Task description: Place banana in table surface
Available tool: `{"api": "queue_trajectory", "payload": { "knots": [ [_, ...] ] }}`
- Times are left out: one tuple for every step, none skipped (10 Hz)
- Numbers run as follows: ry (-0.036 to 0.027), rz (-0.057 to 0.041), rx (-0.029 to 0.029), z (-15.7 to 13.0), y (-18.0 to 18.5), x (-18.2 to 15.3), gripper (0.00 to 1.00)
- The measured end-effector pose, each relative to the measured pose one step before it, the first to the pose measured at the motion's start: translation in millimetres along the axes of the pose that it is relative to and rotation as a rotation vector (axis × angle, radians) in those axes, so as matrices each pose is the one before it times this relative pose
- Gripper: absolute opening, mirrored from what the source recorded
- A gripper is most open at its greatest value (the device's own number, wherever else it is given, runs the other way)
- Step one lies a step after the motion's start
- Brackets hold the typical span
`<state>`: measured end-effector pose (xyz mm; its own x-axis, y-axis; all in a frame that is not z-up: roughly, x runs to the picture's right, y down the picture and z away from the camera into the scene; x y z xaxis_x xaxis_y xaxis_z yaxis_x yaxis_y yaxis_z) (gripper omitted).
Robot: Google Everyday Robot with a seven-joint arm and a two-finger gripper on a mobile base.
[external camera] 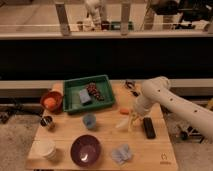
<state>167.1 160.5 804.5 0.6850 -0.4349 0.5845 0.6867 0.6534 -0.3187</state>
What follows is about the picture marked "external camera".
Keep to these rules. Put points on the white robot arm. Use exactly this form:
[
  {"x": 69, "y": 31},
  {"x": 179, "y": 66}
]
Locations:
[{"x": 157, "y": 90}]

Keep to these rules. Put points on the metal can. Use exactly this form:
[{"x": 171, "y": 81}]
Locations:
[{"x": 47, "y": 122}]

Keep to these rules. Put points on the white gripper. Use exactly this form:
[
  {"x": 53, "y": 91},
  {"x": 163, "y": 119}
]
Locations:
[{"x": 136, "y": 119}]

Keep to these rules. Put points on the orange carrot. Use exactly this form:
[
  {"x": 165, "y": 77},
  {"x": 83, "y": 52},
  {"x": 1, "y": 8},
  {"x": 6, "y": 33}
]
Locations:
[{"x": 124, "y": 111}]

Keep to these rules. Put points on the orange fruit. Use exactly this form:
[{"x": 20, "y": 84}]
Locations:
[{"x": 49, "y": 103}]

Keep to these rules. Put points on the black rectangular block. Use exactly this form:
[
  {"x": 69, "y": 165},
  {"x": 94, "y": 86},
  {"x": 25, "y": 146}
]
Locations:
[{"x": 148, "y": 127}]

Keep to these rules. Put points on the background white robot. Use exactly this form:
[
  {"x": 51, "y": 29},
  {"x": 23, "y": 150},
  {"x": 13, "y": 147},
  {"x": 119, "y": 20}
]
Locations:
[{"x": 97, "y": 10}]

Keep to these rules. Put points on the white stacked bowls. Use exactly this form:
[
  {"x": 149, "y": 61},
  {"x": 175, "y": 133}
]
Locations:
[{"x": 45, "y": 148}]

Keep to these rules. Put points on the black tripod base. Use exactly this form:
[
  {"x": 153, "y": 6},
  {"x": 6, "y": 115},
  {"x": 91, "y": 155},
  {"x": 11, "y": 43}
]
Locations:
[{"x": 7, "y": 110}]

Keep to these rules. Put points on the red-brown bowl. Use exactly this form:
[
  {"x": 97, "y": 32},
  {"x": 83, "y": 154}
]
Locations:
[{"x": 57, "y": 96}]

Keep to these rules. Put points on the light blue cloth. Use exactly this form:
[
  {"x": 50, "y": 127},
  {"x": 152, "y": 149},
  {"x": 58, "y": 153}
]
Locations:
[{"x": 121, "y": 154}]

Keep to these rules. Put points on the purple bowl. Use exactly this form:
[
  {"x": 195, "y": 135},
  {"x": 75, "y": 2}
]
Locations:
[{"x": 85, "y": 150}]

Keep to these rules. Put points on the yellow banana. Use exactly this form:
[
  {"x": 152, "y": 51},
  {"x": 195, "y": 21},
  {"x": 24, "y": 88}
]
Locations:
[{"x": 131, "y": 120}]

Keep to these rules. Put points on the green plastic tray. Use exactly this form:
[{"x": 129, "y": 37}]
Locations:
[{"x": 71, "y": 88}]

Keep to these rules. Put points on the blue sponge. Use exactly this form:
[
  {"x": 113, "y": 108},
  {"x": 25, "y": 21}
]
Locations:
[{"x": 84, "y": 97}]

